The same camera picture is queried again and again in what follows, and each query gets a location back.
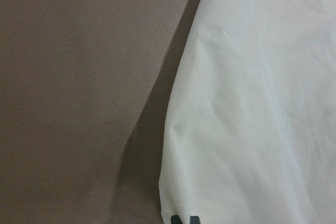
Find cream long-sleeve printed shirt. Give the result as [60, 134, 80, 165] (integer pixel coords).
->
[159, 0, 335, 223]

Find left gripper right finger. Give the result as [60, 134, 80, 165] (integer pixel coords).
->
[190, 216, 200, 224]

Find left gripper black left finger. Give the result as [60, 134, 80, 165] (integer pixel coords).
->
[171, 215, 182, 224]

